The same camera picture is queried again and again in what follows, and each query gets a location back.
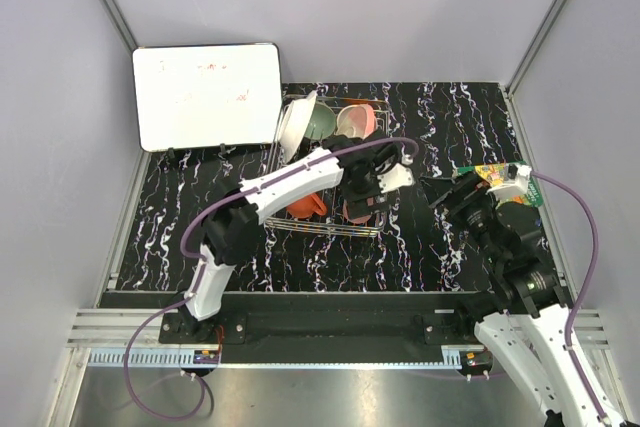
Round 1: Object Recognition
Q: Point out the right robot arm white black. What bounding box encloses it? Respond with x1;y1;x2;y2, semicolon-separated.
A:
419;164;632;426

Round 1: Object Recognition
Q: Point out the grey slotted cable duct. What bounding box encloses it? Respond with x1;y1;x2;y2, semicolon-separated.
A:
87;344;464;369

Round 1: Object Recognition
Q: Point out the wire dish rack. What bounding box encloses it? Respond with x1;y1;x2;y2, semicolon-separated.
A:
262;94;392;237

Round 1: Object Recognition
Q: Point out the pink plastic cup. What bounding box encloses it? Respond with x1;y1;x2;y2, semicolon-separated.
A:
345;214;372;225

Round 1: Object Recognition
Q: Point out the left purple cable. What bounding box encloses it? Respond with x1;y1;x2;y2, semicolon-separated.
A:
123;136;420;421

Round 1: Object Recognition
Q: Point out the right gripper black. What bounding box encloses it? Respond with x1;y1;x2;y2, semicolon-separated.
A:
417;168;504;266

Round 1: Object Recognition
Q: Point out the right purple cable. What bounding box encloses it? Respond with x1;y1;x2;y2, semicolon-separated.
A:
414;171;611;427

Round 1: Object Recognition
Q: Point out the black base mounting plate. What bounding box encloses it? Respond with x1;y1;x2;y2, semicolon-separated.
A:
159;292;482;368

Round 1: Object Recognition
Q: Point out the orange mug white inside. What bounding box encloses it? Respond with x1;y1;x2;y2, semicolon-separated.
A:
286;193;328;219

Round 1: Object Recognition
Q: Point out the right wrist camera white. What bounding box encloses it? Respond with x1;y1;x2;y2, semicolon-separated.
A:
488;164;532;201

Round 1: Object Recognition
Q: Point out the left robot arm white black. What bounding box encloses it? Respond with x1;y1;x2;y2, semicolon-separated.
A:
177;136;413;343

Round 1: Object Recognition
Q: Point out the large white plate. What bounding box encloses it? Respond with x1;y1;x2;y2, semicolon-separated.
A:
277;91;317;163

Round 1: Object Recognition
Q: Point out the green ceramic bowl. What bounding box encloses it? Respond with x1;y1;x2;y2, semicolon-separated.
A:
304;102;336;140

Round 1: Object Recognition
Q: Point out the black marble pattern mat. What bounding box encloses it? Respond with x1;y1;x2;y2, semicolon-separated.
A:
100;82;521;308

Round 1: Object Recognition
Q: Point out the purple cable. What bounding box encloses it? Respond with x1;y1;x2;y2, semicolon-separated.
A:
414;171;611;427
123;136;420;421

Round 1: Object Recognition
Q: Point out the green children's book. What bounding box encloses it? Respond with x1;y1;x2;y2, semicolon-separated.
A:
454;162;543;208

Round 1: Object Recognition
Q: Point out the white whiteboard black frame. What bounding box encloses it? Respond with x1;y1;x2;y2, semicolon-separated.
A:
132;43;282;152

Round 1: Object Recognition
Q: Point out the pink cream floral plate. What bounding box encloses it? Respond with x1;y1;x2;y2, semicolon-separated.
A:
336;104;377;139

